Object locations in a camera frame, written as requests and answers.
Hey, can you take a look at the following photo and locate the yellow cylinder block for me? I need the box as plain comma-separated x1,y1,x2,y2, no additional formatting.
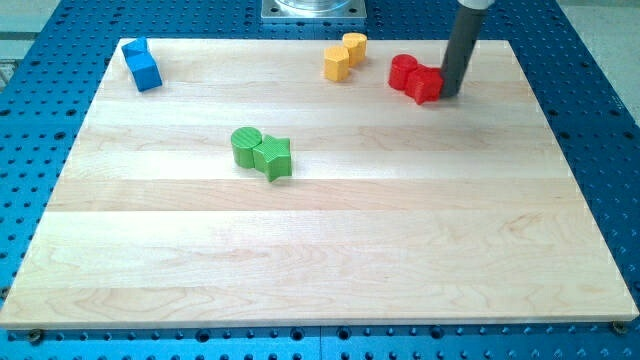
342,32,368,67

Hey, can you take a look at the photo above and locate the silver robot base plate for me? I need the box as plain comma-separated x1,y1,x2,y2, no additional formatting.
261,0,366,21

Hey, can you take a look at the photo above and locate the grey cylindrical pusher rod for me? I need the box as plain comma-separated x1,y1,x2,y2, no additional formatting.
440,0,495,98

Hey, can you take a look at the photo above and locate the blue triangle block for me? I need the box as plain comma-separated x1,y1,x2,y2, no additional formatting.
121,36,148,58

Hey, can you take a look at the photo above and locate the red star block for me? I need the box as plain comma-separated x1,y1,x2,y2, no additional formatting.
404,64,444,105

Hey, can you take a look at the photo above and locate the green cylinder block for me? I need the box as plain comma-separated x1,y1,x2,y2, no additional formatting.
231,127,262,168

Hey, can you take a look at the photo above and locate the light wooden board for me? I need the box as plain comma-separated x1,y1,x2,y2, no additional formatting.
1,39,638,330

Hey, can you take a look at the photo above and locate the blue cube block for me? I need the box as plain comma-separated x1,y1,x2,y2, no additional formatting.
126,53,162,92

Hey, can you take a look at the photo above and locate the yellow hexagon block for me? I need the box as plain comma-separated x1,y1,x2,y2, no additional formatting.
324,46,350,82

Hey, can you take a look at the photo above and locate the green star block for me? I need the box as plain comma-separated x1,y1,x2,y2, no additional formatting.
253,135,292,182

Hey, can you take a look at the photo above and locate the red cylinder block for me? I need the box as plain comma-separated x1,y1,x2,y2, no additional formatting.
388,54,418,90

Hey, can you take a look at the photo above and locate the blue perforated metal table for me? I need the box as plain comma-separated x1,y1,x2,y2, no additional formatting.
1,0,639,359

